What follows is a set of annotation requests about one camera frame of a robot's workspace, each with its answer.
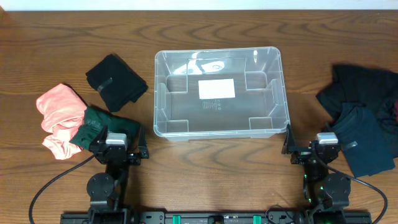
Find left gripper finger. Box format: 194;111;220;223
89;125;108;149
137;126;149;159

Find dark navy shirt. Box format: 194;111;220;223
331;103;396;178

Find dark green taped cloth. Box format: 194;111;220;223
70;107;140;149

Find pink shirt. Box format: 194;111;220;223
36;84;87;160

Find large black shirt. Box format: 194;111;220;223
317;64;397;119

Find black cloth with tape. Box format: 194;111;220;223
86;54;148;113

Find red plaid dark shirt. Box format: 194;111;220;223
377;99;397;158

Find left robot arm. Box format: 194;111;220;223
86;126;149;224

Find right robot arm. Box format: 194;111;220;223
282;124;351;223

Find clear plastic storage container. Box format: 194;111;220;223
153;47;290;141

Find white label in container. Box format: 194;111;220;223
198;79;235;100

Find right black cable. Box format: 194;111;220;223
313;146;389;224

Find black cable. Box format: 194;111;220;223
313;146;389;224
28;152;98;224

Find left black cable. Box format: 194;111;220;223
28;152;98;224

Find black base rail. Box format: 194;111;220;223
60;210;373;224

